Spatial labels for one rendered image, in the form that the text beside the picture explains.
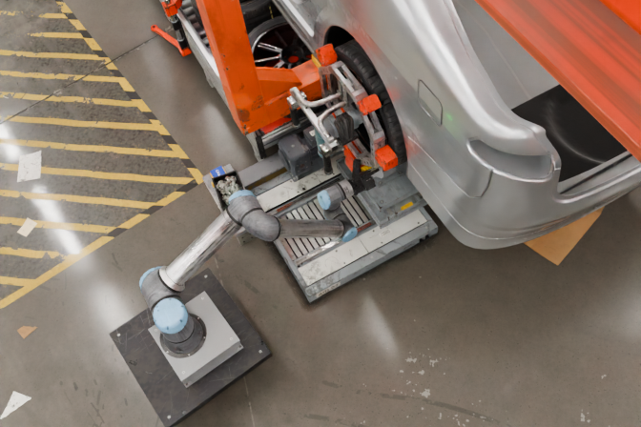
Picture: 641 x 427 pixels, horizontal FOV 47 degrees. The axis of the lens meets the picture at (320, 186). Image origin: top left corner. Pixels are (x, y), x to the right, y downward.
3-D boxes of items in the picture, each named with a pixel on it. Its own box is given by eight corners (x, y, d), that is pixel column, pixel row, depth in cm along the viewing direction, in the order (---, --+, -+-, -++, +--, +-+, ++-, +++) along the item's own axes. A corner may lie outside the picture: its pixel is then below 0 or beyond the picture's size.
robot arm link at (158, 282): (143, 313, 344) (253, 207, 325) (130, 284, 353) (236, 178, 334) (166, 315, 357) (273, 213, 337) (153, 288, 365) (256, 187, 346)
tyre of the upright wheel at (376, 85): (454, 152, 346) (399, 21, 333) (411, 174, 342) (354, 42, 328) (402, 146, 410) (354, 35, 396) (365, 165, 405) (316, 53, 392)
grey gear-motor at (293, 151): (357, 163, 443) (354, 127, 414) (296, 194, 435) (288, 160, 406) (342, 142, 453) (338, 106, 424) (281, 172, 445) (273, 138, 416)
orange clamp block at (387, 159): (388, 152, 356) (398, 165, 351) (374, 159, 354) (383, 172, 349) (387, 143, 350) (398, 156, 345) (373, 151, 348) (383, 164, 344)
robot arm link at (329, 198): (317, 200, 374) (314, 190, 365) (338, 190, 376) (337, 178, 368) (325, 214, 369) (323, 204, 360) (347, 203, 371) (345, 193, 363)
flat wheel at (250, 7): (175, 16, 501) (166, -11, 481) (239, -40, 526) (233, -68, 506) (248, 55, 474) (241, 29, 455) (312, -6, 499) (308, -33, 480)
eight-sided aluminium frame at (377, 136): (387, 180, 375) (384, 112, 330) (376, 186, 374) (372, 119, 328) (335, 111, 403) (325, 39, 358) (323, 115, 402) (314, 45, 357)
